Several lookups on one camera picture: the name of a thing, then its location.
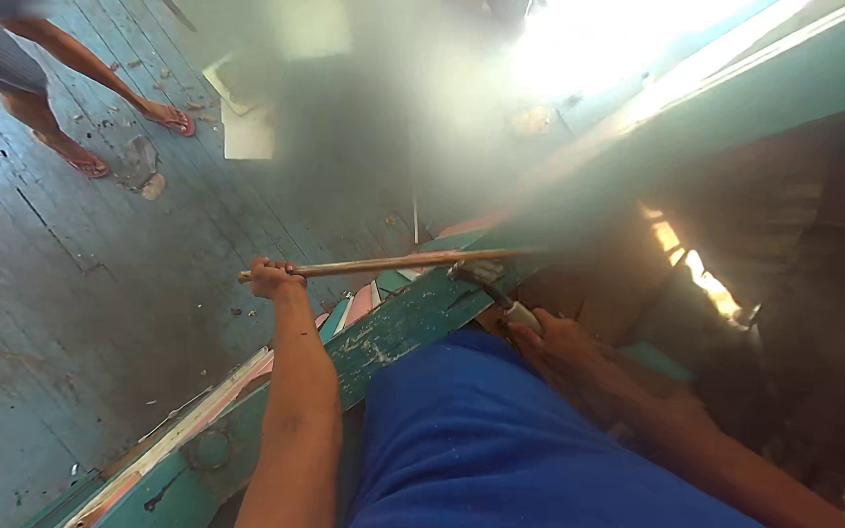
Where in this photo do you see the pale yellow paper sheet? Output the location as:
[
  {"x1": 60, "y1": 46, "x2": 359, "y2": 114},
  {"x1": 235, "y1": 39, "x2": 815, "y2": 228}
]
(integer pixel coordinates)
[{"x1": 202, "y1": 53, "x2": 256, "y2": 117}]

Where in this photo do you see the person's right hand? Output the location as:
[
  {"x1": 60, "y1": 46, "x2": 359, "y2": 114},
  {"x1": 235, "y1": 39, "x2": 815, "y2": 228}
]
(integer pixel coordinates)
[{"x1": 506, "y1": 308, "x2": 602, "y2": 376}]

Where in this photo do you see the long thin wooden stick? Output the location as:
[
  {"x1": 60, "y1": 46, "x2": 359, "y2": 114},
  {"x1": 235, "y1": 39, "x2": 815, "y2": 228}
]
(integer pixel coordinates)
[{"x1": 238, "y1": 248, "x2": 557, "y2": 285}]

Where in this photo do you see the person's left forearm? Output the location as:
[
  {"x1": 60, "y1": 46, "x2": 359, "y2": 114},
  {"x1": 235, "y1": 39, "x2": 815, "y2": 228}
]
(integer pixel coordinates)
[{"x1": 235, "y1": 282, "x2": 343, "y2": 528}]

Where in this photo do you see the white paper sheet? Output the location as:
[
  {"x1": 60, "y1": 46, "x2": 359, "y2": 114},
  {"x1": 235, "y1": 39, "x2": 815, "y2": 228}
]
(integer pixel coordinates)
[{"x1": 220, "y1": 98, "x2": 277, "y2": 161}]

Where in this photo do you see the clear plastic bag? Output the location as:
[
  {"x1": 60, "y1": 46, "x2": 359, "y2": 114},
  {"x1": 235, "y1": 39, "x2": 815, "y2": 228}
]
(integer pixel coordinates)
[{"x1": 111, "y1": 135, "x2": 159, "y2": 193}]

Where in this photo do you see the teal wooden wall frame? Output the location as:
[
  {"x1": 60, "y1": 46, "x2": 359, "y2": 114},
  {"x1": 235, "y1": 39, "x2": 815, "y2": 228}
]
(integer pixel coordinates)
[{"x1": 56, "y1": 348, "x2": 277, "y2": 528}]

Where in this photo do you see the pile of pink teal slats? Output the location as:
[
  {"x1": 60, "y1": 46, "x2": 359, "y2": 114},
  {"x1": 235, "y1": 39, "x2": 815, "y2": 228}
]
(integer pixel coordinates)
[{"x1": 314, "y1": 271, "x2": 423, "y2": 346}]

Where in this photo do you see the long teal wooden beam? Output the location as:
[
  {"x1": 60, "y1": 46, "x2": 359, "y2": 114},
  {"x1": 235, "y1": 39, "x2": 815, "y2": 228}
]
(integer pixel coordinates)
[{"x1": 481, "y1": 0, "x2": 845, "y2": 250}]

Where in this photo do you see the person's left hand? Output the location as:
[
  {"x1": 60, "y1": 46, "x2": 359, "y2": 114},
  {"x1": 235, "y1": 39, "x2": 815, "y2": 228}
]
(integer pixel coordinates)
[{"x1": 249, "y1": 257, "x2": 308, "y2": 300}]

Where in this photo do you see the weathered teal wooden board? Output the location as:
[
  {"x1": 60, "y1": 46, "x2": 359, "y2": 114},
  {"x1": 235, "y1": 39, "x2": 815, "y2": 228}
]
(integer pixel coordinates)
[{"x1": 321, "y1": 257, "x2": 541, "y2": 413}]

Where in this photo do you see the pink flip-flop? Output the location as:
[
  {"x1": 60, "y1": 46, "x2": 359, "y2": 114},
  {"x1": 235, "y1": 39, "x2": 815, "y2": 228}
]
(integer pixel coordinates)
[
  {"x1": 160, "y1": 105, "x2": 197, "y2": 138},
  {"x1": 63, "y1": 153, "x2": 112, "y2": 180}
]

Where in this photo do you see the person's right forearm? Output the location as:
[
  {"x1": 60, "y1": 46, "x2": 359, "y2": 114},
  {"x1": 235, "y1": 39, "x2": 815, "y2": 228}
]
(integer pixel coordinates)
[{"x1": 560, "y1": 343, "x2": 845, "y2": 528}]

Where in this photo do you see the hammer with pale handle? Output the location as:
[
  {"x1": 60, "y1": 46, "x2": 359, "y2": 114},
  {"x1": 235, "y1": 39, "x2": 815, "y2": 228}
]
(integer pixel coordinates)
[{"x1": 447, "y1": 260, "x2": 544, "y2": 337}]

